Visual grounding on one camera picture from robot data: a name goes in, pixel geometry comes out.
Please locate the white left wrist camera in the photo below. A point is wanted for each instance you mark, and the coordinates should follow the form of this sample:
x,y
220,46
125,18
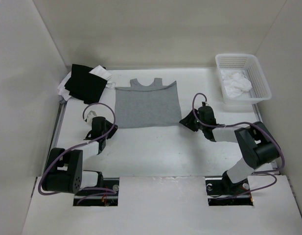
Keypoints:
x,y
90,116

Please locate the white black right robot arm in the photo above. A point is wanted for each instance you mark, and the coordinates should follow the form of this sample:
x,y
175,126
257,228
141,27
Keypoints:
x,y
255,142

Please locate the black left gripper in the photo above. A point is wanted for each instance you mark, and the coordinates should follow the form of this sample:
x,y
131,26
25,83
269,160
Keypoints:
x,y
112,132

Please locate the aluminium table edge rail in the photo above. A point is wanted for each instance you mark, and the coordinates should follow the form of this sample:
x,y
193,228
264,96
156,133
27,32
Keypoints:
x,y
56,131

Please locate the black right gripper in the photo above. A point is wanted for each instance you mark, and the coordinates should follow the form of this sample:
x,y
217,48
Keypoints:
x,y
187,121

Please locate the white folded tank top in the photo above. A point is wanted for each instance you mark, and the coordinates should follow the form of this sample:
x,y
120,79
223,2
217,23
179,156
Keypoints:
x,y
99,71

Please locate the white plastic mesh basket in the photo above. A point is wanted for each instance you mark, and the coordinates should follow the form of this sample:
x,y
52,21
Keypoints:
x,y
250,66

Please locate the grey tank top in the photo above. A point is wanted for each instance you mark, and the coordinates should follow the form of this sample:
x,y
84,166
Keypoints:
x,y
139,106

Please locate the black folded tank top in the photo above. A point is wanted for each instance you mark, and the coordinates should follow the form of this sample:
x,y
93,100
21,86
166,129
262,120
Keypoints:
x,y
85,86

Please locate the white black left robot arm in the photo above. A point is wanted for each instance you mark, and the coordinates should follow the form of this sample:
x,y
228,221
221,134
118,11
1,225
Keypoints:
x,y
64,171

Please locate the crumpled white tank top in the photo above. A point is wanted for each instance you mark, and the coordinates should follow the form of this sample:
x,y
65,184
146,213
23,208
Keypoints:
x,y
235,83

